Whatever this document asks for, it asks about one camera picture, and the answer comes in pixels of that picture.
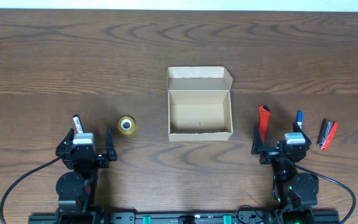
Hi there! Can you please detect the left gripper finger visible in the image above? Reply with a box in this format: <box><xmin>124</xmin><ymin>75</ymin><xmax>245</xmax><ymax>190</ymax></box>
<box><xmin>105</xmin><ymin>127</ymin><xmax>116</xmax><ymax>156</ymax></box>
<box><xmin>56</xmin><ymin>128</ymin><xmax>74</xmax><ymax>152</ymax></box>

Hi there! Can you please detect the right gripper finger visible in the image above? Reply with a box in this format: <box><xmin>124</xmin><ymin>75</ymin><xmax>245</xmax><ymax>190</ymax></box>
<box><xmin>250</xmin><ymin>125</ymin><xmax>264</xmax><ymax>154</ymax></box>
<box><xmin>293</xmin><ymin>122</ymin><xmax>311</xmax><ymax>145</ymax></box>

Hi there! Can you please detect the blue marker pen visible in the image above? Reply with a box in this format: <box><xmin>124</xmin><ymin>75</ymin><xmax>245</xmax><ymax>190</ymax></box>
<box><xmin>296</xmin><ymin>110</ymin><xmax>303</xmax><ymax>129</ymax></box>

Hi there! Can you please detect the black marker pen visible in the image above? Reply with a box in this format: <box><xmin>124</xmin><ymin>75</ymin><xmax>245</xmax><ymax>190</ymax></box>
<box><xmin>73</xmin><ymin>114</ymin><xmax>84</xmax><ymax>134</ymax></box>

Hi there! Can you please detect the yellow tape roll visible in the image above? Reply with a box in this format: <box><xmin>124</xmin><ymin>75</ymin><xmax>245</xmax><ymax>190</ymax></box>
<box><xmin>117</xmin><ymin>116</ymin><xmax>135</xmax><ymax>135</ymax></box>

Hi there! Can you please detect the red black stapler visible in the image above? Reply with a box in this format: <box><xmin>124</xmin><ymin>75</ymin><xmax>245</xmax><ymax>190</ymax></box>
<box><xmin>316</xmin><ymin>119</ymin><xmax>338</xmax><ymax>151</ymax></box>

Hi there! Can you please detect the red utility knife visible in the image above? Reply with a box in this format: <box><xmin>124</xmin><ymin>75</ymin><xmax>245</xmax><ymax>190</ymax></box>
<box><xmin>259</xmin><ymin>105</ymin><xmax>270</xmax><ymax>142</ymax></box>

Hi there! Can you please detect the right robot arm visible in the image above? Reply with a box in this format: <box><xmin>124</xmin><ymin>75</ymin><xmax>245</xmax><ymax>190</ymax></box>
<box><xmin>251</xmin><ymin>123</ymin><xmax>319</xmax><ymax>223</ymax></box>

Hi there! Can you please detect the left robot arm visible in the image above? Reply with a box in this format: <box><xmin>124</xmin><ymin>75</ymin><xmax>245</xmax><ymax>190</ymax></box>
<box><xmin>55</xmin><ymin>128</ymin><xmax>117</xmax><ymax>216</ymax></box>

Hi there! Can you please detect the cardboard box with lid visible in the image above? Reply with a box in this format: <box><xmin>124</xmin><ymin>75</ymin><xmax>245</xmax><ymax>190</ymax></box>
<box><xmin>166</xmin><ymin>66</ymin><xmax>233</xmax><ymax>141</ymax></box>

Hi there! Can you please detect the right black cable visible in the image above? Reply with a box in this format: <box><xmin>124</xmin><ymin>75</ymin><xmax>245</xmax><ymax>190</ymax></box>
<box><xmin>281</xmin><ymin>152</ymin><xmax>357</xmax><ymax>224</ymax></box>

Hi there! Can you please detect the black cable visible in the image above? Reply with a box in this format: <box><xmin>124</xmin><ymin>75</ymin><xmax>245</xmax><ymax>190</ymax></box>
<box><xmin>281</xmin><ymin>152</ymin><xmax>357</xmax><ymax>224</ymax></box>
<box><xmin>0</xmin><ymin>156</ymin><xmax>63</xmax><ymax>224</ymax></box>

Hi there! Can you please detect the black mounting rail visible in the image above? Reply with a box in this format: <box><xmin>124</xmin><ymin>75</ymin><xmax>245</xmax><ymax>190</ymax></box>
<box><xmin>28</xmin><ymin>210</ymin><xmax>340</xmax><ymax>224</ymax></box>

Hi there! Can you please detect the left black cable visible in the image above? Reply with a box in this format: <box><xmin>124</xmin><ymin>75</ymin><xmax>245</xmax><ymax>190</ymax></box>
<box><xmin>0</xmin><ymin>156</ymin><xmax>63</xmax><ymax>224</ymax></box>

